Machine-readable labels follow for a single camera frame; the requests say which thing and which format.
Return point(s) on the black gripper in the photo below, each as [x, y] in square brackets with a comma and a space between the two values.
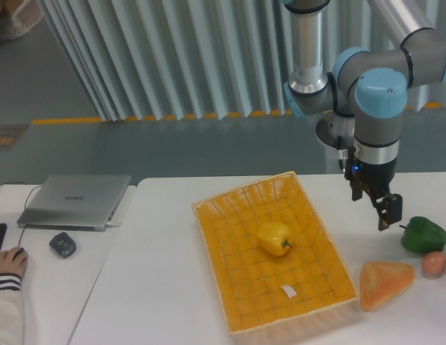
[375, 180]

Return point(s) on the yellow bell pepper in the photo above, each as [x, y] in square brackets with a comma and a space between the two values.
[275, 237]

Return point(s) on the striped white sleeve forearm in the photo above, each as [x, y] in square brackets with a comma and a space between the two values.
[11, 309]

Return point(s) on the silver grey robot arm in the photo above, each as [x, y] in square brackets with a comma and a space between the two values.
[364, 96]

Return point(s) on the green bell pepper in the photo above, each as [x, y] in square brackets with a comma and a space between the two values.
[423, 236]

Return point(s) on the person's hand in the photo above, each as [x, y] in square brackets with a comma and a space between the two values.
[16, 267]

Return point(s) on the triangular toast bread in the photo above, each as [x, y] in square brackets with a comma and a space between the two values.
[381, 281]

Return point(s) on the brown egg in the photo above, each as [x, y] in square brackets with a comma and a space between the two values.
[433, 263]

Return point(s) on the white paper label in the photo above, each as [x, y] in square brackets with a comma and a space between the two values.
[289, 290]

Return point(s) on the yellow woven basket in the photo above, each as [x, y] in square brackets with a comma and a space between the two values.
[248, 278]

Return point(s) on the grey folding partition screen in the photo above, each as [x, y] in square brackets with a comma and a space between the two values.
[181, 59]

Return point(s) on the silver laptop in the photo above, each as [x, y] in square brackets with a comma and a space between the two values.
[75, 202]

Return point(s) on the dark grey puck device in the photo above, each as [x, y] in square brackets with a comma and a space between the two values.
[63, 245]

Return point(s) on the black computer mouse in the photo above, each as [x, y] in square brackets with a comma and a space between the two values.
[19, 252]

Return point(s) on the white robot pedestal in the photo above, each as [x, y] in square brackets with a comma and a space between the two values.
[336, 134]

